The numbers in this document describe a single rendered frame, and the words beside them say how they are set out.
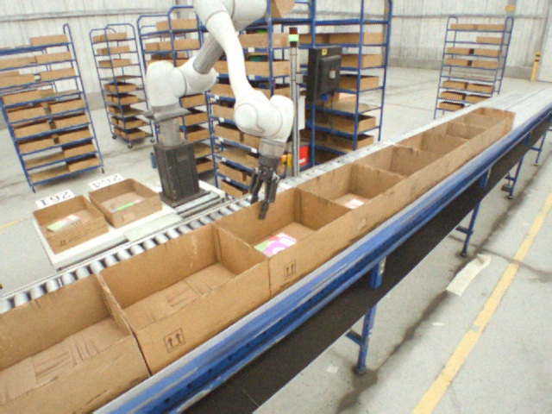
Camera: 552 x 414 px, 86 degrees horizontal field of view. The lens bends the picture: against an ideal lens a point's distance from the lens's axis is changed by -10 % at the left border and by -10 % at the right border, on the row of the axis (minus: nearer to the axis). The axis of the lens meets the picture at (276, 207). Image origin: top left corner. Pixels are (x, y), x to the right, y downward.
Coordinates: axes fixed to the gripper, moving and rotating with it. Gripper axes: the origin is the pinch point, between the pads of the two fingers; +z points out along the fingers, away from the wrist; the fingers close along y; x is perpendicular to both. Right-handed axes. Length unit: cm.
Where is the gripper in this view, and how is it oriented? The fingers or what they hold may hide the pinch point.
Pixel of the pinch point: (258, 208)
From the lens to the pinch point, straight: 123.5
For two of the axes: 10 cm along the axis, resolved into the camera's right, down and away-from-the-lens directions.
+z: -2.2, 9.4, 2.5
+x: -7.1, 0.2, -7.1
